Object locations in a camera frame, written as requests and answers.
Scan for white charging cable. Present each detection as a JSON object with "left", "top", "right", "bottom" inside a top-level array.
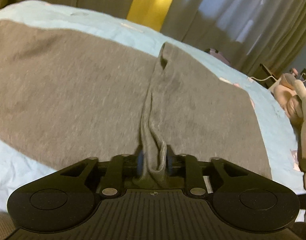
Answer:
[{"left": 247, "top": 73, "right": 306, "bottom": 83}]

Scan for light blue bed sheet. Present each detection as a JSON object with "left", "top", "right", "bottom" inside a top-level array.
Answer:
[{"left": 0, "top": 0, "right": 305, "bottom": 212}]

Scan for grey sweatpants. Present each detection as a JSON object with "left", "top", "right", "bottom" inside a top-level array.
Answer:
[{"left": 0, "top": 20, "right": 271, "bottom": 187}]

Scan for grey curtain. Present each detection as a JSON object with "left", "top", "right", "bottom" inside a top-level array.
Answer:
[{"left": 8, "top": 0, "right": 306, "bottom": 75}]

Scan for yellow curtain strip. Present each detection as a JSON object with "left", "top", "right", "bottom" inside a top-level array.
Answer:
[{"left": 126, "top": 0, "right": 173, "bottom": 31}]

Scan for pink plush toy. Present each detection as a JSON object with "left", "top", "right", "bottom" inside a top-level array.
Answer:
[{"left": 273, "top": 73, "right": 306, "bottom": 176}]

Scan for pink item beside bed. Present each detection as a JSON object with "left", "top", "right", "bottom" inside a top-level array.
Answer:
[{"left": 205, "top": 48, "right": 230, "bottom": 66}]

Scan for dark bedside table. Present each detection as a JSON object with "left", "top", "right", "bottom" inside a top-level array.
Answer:
[{"left": 253, "top": 64, "right": 277, "bottom": 89}]

